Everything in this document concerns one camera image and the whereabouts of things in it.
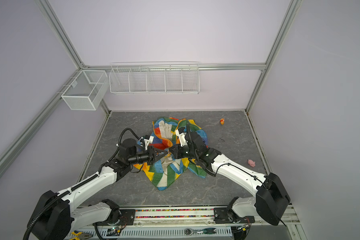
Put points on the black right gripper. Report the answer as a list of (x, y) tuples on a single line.
[(178, 153)]

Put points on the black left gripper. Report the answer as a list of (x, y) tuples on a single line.
[(152, 156)]

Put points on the multicolour patchwork jacket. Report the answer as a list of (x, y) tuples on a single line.
[(166, 171)]

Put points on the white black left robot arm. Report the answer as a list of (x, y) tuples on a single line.
[(59, 213)]

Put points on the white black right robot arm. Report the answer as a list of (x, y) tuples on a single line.
[(269, 197)]

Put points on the small pink toy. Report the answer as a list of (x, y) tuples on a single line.
[(251, 163)]

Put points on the green circuit board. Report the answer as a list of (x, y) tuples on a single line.
[(113, 232)]

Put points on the small white mesh basket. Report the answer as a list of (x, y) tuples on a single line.
[(86, 90)]

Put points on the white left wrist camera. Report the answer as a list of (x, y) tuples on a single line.
[(145, 141)]

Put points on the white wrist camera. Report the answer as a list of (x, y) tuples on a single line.
[(145, 141), (180, 134)]

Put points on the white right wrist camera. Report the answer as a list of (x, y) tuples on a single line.
[(180, 134)]

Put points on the long white wire basket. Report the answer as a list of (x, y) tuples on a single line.
[(155, 78)]

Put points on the green handled ratchet wrench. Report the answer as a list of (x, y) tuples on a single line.
[(206, 231)]

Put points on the yellow handled pliers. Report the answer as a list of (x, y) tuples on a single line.
[(81, 236)]

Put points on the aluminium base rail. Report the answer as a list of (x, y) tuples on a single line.
[(169, 223)]

